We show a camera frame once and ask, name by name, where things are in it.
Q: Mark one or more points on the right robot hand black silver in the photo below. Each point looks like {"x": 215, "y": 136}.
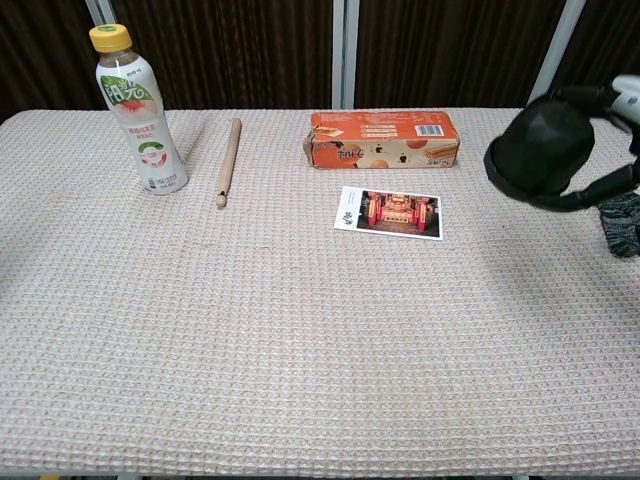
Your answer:
{"x": 627, "y": 97}

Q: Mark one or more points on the black dice cup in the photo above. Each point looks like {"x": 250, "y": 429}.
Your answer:
{"x": 540, "y": 145}

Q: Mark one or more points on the dark knit glove red cuff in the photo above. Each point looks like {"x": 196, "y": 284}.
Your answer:
{"x": 622, "y": 230}

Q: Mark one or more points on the orange cardboard snack box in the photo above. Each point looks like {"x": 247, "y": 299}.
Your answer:
{"x": 380, "y": 150}

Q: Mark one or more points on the photo postcard with white border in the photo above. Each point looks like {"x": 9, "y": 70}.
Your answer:
{"x": 390, "y": 212}

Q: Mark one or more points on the dark brown pleated curtain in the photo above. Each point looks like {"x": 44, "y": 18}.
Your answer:
{"x": 240, "y": 50}

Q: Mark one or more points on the wooden stick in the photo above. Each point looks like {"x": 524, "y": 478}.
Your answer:
{"x": 229, "y": 160}

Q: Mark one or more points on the beige waffle-weave tablecloth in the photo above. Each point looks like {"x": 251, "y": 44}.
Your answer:
{"x": 300, "y": 350}

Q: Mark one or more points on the yellow-capped peach drink bottle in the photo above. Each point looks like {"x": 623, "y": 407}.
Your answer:
{"x": 145, "y": 140}

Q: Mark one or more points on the white metal frame post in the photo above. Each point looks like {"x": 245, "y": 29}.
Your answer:
{"x": 346, "y": 55}
{"x": 556, "y": 55}
{"x": 98, "y": 12}

